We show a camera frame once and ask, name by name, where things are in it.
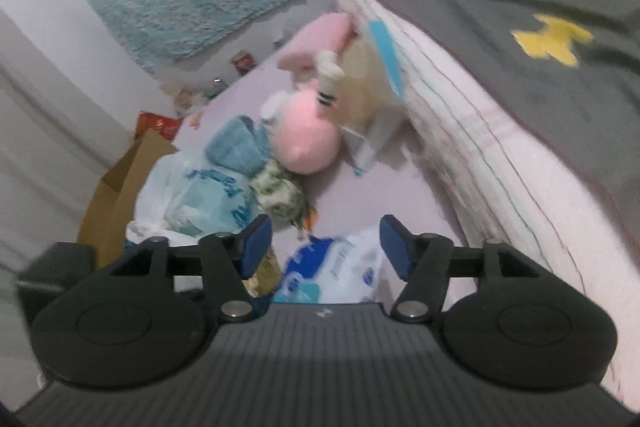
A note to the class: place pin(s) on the blue and white tissue packet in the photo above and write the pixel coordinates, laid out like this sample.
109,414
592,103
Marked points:
330,267

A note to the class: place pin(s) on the white curtain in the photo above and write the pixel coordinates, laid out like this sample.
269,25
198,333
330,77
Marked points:
45,147

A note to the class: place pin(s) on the brown cardboard box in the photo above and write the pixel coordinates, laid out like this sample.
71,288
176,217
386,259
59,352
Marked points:
115,202

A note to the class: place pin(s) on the red printed bag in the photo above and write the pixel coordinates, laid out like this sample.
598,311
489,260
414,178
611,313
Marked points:
156,125

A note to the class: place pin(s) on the pink plush toy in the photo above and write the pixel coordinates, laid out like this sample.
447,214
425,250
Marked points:
305,139

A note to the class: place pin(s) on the white rolled quilt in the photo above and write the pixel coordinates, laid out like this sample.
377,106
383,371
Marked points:
475,132

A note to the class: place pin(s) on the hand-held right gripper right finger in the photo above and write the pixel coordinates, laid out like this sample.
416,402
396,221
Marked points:
392,248

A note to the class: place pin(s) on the teal towel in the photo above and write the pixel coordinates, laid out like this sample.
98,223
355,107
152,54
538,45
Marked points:
235,144

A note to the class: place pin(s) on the small red packet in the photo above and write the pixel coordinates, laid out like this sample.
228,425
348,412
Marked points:
243,62

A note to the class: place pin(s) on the gold box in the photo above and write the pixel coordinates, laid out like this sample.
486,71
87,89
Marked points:
265,274

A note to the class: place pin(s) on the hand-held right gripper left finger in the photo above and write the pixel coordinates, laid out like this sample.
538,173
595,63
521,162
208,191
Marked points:
257,243

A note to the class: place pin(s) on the patterned rolled cloth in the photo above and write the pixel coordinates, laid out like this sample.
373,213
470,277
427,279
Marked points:
280,192

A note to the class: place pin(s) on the grey blanket yellow stars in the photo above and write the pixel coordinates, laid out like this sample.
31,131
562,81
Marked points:
575,107

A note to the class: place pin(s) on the white plastic bag blue print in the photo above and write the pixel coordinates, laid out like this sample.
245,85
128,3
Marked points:
200,202

